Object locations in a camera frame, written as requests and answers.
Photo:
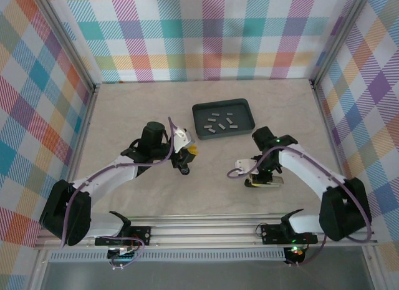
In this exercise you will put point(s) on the aluminium side rail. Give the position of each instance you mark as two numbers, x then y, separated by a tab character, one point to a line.
91	103
324	115

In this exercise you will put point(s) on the grey metal bottom panel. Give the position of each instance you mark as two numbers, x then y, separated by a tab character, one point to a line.
202	276

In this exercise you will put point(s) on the small circuit board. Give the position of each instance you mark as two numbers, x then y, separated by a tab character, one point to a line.
121	254
296	252

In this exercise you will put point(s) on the aluminium frame post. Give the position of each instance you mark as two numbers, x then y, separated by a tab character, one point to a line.
339	37
68	37

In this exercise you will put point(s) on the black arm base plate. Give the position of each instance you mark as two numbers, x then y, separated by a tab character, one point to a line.
140	234
271	234

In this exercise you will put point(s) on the dark grey plastic tray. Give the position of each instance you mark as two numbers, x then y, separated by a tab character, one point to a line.
243	115

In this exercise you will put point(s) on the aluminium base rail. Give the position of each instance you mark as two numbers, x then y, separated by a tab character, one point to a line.
202	230

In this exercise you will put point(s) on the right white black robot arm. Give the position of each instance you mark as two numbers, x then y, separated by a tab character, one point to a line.
302	171

